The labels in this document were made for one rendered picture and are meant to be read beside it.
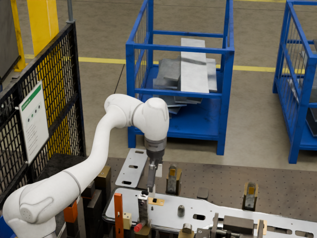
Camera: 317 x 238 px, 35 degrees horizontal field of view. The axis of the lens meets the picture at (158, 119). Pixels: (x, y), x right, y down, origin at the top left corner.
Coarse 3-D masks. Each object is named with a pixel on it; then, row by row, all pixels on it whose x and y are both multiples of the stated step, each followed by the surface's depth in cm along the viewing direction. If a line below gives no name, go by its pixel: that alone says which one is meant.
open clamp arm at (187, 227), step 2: (184, 224) 193; (186, 224) 192; (188, 224) 192; (190, 224) 193; (184, 226) 192; (186, 226) 192; (188, 226) 192; (190, 226) 192; (184, 228) 192; (186, 228) 192; (188, 228) 191; (190, 228) 192; (182, 230) 193; (184, 230) 193; (186, 230) 193; (188, 230) 192; (190, 230) 192; (184, 232) 194; (186, 232) 194; (188, 232) 193; (190, 232) 193
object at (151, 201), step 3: (150, 198) 220; (153, 198) 219; (156, 198) 219; (150, 201) 218; (153, 201) 218; (156, 201) 217; (159, 201) 218; (162, 201) 218; (156, 204) 217; (159, 204) 217; (162, 204) 217
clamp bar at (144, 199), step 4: (144, 192) 192; (148, 192) 192; (140, 196) 190; (144, 196) 191; (140, 200) 189; (144, 200) 189; (140, 204) 189; (144, 204) 191; (148, 204) 193; (140, 208) 193; (144, 208) 192; (148, 208) 194; (140, 212) 195; (144, 212) 194; (148, 212) 195; (140, 216) 196; (144, 216) 196; (148, 216) 196; (140, 220) 198; (148, 220) 197
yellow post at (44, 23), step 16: (32, 0) 222; (48, 0) 222; (32, 16) 226; (48, 16) 224; (32, 32) 230; (48, 32) 229; (48, 64) 238; (48, 80) 243; (48, 144) 265; (64, 144) 265
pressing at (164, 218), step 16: (112, 192) 224; (128, 192) 224; (112, 208) 215; (128, 208) 215; (160, 208) 215; (176, 208) 215; (192, 208) 215; (208, 208) 216; (224, 208) 216; (160, 224) 207; (176, 224) 207; (192, 224) 207; (208, 224) 207; (272, 224) 208; (288, 224) 208; (304, 224) 208
